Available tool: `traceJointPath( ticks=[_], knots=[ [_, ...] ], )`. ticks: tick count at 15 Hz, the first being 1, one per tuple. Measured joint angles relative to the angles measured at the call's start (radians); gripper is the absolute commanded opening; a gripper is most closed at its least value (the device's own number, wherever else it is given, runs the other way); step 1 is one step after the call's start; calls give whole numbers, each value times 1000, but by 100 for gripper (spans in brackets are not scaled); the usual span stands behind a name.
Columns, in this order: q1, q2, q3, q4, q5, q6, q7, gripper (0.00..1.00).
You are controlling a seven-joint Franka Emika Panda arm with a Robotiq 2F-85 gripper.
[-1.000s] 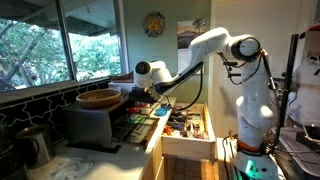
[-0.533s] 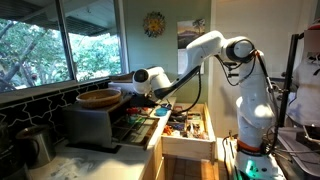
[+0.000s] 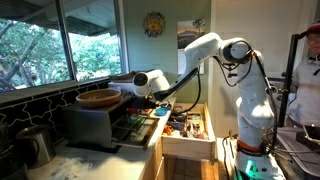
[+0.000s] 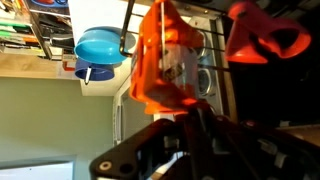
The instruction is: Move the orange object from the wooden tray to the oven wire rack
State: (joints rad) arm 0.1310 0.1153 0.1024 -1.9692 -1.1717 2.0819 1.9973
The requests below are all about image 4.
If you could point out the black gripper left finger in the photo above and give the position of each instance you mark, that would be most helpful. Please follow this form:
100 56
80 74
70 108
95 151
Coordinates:
196 133

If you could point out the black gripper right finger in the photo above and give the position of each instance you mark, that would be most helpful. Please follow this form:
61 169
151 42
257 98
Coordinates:
233 133

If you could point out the orange plastic object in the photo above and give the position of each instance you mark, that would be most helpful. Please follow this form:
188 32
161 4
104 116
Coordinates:
160 66

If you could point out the silver toaster oven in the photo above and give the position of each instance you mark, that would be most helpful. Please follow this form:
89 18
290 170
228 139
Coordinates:
213 76

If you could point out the white microwave oven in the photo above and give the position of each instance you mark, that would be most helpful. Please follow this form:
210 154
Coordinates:
133 116

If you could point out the red plastic object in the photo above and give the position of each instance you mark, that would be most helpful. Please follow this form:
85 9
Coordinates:
256 36

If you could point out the dark blue cup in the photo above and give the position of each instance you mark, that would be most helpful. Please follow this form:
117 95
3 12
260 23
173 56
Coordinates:
96 72

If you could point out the white utensil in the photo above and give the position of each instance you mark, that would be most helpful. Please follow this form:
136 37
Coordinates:
88 75

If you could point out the light blue bowl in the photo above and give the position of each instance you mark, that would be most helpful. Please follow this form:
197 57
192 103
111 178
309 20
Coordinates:
96 46

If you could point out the open wooden drawer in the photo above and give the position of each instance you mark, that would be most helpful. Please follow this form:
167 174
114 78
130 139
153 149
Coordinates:
26 50

